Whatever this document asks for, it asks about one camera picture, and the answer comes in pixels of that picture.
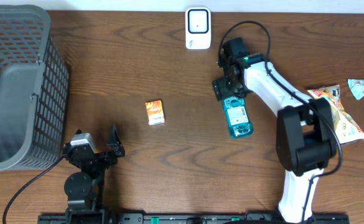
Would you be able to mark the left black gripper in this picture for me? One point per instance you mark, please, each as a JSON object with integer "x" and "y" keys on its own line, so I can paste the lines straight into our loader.
{"x": 117, "y": 149}

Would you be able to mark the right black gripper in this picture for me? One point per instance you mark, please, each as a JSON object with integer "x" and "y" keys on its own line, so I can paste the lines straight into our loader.
{"x": 221, "y": 90}

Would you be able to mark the orange small snack box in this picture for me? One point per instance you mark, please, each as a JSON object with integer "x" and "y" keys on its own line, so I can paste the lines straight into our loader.
{"x": 155, "y": 112}

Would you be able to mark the teal mouthwash bottle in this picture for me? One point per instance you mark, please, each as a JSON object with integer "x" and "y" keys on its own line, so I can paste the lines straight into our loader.
{"x": 239, "y": 124}

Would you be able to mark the light green wipes packet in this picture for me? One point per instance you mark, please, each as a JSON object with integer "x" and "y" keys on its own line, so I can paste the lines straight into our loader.
{"x": 356, "y": 87}

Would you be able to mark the large yellow snack bag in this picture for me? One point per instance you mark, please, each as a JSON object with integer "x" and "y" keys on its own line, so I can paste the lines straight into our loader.
{"x": 346, "y": 129}

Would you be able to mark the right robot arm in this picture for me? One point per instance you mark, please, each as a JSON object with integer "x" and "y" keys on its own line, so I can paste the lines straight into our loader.
{"x": 305, "y": 138}

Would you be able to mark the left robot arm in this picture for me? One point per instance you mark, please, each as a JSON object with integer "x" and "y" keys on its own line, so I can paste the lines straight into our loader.
{"x": 84, "y": 189}

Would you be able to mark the grey plastic basket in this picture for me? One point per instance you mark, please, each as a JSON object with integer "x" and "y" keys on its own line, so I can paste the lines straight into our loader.
{"x": 34, "y": 84}

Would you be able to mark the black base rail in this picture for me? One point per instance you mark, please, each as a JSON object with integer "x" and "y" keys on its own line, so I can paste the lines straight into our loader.
{"x": 139, "y": 218}

